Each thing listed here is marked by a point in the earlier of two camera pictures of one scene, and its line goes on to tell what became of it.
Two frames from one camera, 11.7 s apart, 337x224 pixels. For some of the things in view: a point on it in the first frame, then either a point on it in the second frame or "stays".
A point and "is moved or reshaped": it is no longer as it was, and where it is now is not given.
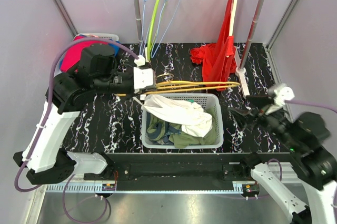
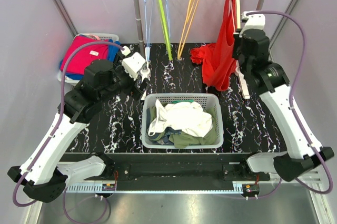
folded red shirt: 73,54 stays
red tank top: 219,57 stays
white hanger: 234,9 to 237,69
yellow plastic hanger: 163,84 to 194,1
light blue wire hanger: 143,18 is moved or reshaped
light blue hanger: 161,14 to 168,10
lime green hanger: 154,16 to 163,22
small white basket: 101,35 stays
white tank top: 190,115 is moved or reshaped
